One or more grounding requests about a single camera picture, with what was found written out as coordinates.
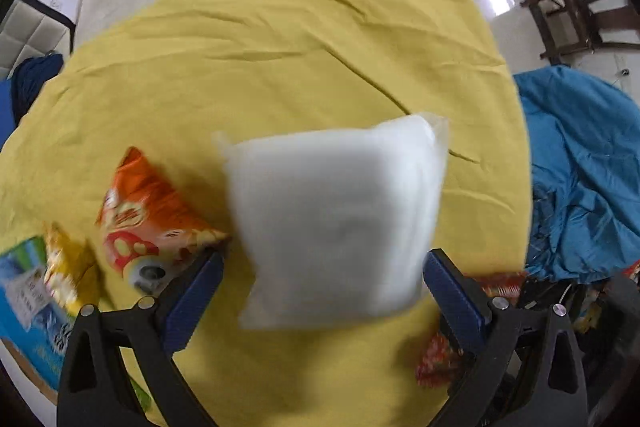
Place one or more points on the red patterned snack packet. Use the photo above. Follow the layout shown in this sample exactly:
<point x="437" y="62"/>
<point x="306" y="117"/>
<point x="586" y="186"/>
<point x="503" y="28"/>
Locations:
<point x="440" y="347"/>

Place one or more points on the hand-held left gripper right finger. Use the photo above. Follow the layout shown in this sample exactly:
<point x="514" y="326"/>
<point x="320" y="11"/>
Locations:
<point x="452" y="289"/>

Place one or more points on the yellow tablecloth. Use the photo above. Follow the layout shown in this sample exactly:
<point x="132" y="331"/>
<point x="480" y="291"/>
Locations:
<point x="280" y="77"/>

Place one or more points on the blue cardboard box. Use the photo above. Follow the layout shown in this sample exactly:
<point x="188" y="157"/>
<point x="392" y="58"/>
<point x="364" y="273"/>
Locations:
<point x="29" y="302"/>

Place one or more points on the white snack packet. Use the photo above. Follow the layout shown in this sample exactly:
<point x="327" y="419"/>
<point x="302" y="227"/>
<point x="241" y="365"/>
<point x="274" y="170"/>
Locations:
<point x="336" y="221"/>

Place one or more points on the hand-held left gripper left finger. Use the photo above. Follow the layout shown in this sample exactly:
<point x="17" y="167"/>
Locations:
<point x="192" y="294"/>

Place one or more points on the dark wooden chair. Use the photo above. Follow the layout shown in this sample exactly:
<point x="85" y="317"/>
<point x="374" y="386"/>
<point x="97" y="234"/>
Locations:
<point x="567" y="14"/>

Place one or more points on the yellow snack bag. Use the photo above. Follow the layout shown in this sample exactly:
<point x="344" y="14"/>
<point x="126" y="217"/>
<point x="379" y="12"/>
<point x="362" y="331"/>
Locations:
<point x="62" y="269"/>

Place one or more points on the orange snack bag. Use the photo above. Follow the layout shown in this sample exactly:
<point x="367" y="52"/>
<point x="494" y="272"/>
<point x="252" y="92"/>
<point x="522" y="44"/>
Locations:
<point x="145" y="227"/>

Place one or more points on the dark blue cloth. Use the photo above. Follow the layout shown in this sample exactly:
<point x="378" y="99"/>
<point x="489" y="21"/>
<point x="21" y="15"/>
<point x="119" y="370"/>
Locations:
<point x="32" y="79"/>

